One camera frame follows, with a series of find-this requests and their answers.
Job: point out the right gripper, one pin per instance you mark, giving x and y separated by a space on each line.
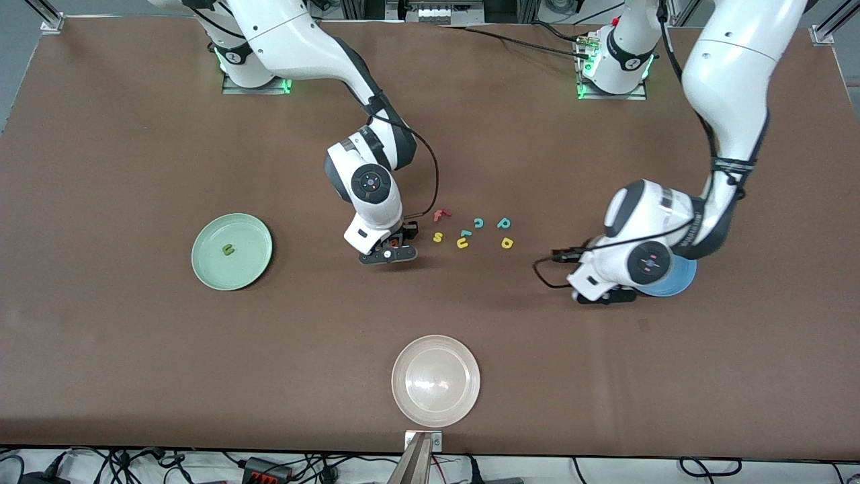
405 233

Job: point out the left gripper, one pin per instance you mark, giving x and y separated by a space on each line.
558 251

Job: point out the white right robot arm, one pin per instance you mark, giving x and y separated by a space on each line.
295 40

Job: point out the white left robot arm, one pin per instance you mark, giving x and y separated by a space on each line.
732 67

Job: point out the red letter f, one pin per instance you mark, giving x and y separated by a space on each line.
438 216

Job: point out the blue plate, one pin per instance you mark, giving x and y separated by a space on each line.
682 286

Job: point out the beige plate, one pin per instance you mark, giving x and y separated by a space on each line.
435 381

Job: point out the green plate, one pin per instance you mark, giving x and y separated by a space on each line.
232 265

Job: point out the metal rack behind table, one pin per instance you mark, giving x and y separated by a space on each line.
437 13

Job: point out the black orange connector block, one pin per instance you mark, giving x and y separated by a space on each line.
265 470

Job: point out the black power adapter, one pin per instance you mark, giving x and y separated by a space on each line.
44 478

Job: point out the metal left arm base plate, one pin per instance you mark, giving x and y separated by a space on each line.
635 96

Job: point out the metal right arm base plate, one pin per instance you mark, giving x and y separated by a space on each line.
232 89

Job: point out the metal camera mount bar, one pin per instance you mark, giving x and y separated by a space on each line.
413 464

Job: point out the aluminium frame profile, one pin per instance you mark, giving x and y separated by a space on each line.
50 23
830 27

